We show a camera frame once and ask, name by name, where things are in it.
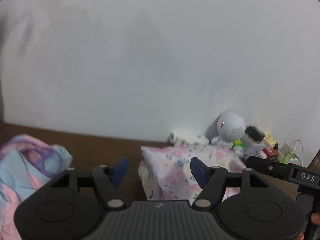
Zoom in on yellow sticky note stack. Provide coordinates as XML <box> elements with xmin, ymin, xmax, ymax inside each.
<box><xmin>263</xmin><ymin>134</ymin><xmax>278</xmax><ymax>148</ymax></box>

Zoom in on black charger block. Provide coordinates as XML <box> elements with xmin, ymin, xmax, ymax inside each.
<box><xmin>245</xmin><ymin>126</ymin><xmax>265</xmax><ymax>142</ymax></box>

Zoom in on grey tin box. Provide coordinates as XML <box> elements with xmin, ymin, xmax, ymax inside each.
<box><xmin>241</xmin><ymin>135</ymin><xmax>266</xmax><ymax>159</ymax></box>

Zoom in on white astronaut speaker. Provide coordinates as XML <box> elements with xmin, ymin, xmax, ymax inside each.
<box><xmin>210</xmin><ymin>111</ymin><xmax>246</xmax><ymax>149</ymax></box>

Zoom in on green spray bottle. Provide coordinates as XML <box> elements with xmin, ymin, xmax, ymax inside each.
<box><xmin>279</xmin><ymin>141</ymin><xmax>299</xmax><ymax>164</ymax></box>

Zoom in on person's right hand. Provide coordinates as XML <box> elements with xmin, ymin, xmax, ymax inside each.
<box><xmin>298</xmin><ymin>212</ymin><xmax>320</xmax><ymax>240</ymax></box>

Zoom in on dark red box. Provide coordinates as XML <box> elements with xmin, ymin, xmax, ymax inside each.
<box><xmin>263</xmin><ymin>148</ymin><xmax>279</xmax><ymax>161</ymax></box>

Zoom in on pink floral baby dress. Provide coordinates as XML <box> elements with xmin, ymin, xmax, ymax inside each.
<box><xmin>140</xmin><ymin>144</ymin><xmax>249</xmax><ymax>201</ymax></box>

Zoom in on cream green-flower folded cloth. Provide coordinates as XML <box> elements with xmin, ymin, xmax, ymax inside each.
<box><xmin>138</xmin><ymin>132</ymin><xmax>209</xmax><ymax>201</ymax></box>

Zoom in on blue pink purple garment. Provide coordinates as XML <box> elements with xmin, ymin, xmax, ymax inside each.
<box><xmin>1</xmin><ymin>134</ymin><xmax>73</xmax><ymax>239</ymax></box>

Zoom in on green white small boxes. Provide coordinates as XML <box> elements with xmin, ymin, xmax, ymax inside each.
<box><xmin>232</xmin><ymin>139</ymin><xmax>246</xmax><ymax>158</ymax></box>

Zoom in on white cable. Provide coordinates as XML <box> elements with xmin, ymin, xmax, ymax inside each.
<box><xmin>290</xmin><ymin>139</ymin><xmax>304</xmax><ymax>165</ymax></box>

